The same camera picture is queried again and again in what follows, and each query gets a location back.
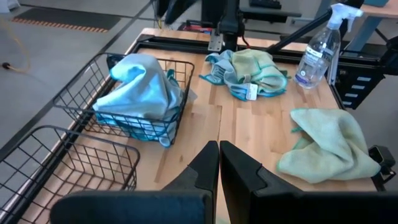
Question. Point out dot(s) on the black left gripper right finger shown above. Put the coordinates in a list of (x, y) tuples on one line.
[(239, 177)]

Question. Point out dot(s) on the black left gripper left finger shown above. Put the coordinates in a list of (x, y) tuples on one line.
[(208, 168)]

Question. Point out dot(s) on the blue microfiber towel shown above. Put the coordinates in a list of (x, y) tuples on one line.
[(143, 135), (222, 73), (143, 90)]

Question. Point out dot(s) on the green microfiber towel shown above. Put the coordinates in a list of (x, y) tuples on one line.
[(332, 146), (258, 67)]

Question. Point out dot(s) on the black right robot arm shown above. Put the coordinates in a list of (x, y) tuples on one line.
[(230, 18)]

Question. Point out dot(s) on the clear spray bottle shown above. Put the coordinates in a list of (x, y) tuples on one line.
[(317, 59)]

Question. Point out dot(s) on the backlit black keyboard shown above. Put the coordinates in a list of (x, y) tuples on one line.
[(264, 3)]

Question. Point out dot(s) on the black mat orange striped edge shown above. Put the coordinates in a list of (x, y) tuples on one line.
[(68, 18)]

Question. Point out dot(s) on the wooden desk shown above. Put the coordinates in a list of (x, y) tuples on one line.
[(382, 9)]

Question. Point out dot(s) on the silver mounting bracket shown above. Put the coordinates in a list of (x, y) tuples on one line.
[(215, 42)]

